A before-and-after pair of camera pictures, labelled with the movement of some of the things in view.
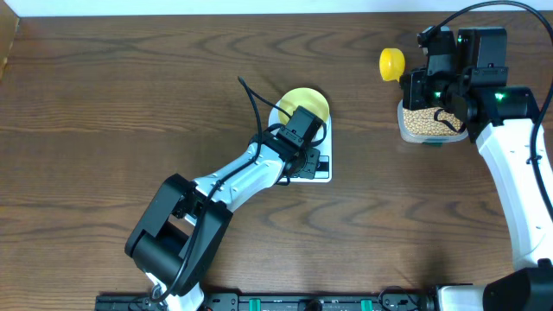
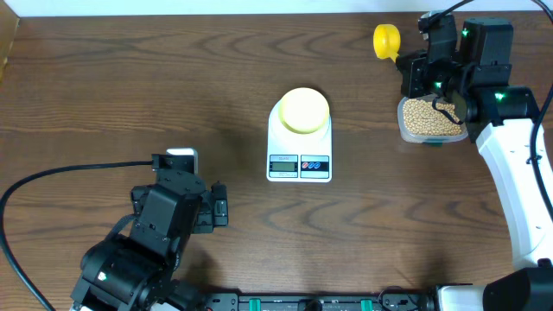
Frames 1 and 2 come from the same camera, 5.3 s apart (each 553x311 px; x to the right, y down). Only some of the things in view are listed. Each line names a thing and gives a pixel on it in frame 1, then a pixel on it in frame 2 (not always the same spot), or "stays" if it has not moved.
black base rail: x=282 y=302 stays
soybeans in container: x=421 y=121 stays
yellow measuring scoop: x=391 y=64 -> x=386 y=41
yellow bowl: x=309 y=99 stays
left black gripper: x=308 y=157 -> x=212 y=217
